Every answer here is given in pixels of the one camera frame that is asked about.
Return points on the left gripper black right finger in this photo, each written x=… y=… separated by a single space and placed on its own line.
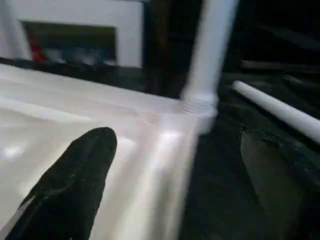
x=282 y=187

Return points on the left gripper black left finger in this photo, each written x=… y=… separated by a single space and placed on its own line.
x=75 y=187

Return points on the white plastic table top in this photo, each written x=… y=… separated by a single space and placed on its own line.
x=75 y=112

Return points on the white plastic table leg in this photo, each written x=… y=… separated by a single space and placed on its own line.
x=275 y=107
x=207 y=50

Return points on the black plastic mat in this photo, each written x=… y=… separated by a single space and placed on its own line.
x=212 y=187

